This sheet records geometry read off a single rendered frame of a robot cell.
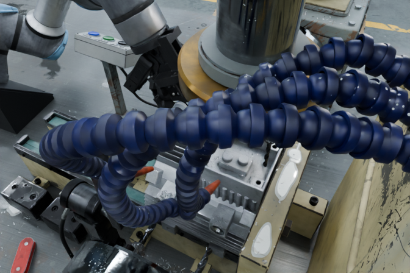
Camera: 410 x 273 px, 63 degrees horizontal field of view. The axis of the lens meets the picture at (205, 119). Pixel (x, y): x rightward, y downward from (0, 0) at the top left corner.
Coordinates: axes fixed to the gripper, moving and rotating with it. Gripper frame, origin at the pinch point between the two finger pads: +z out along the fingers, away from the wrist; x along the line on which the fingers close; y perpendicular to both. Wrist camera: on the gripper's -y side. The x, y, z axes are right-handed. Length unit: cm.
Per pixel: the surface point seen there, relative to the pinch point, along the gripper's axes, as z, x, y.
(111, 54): -13.6, 15.1, -30.0
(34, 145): -5.5, -10.3, -43.7
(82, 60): -9, 33, -73
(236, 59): -18.0, -10.4, 23.1
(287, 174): 4.6, -6.5, 19.7
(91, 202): -1.2, -20.2, -11.0
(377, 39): 115, 239, -18
